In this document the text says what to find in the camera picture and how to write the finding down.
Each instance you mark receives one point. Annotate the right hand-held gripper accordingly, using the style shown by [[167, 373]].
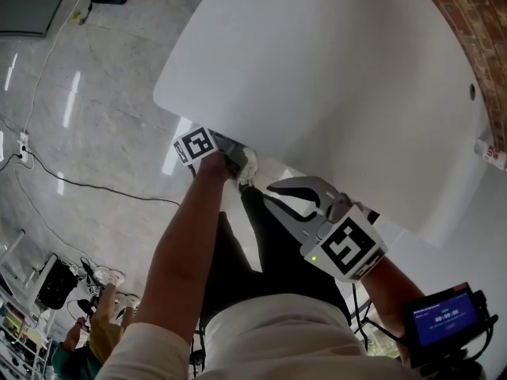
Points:
[[344, 248]]

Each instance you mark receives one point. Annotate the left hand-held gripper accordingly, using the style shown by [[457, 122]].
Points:
[[196, 145]]

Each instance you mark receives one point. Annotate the person's left forearm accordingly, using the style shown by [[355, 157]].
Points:
[[182, 251]]

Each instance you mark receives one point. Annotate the person's right forearm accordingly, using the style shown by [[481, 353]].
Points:
[[392, 295]]

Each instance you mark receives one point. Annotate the white desk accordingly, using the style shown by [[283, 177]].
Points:
[[317, 73]]

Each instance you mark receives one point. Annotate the person's left white shoe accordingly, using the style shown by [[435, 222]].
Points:
[[248, 164]]

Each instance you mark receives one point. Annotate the person's beige shirt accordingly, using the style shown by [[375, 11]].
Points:
[[257, 339]]

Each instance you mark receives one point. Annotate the white power strip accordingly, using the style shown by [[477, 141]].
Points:
[[23, 147]]

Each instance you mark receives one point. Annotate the black monitor screen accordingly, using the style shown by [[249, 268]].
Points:
[[445, 323]]

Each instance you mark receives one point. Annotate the black bag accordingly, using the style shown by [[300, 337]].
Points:
[[57, 283]]

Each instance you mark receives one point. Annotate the white bottle red label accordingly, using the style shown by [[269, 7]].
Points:
[[493, 154]]

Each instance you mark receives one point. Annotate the grey metal cabinet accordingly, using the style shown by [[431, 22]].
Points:
[[31, 2]]

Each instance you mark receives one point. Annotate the white frame table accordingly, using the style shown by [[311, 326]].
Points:
[[24, 283]]

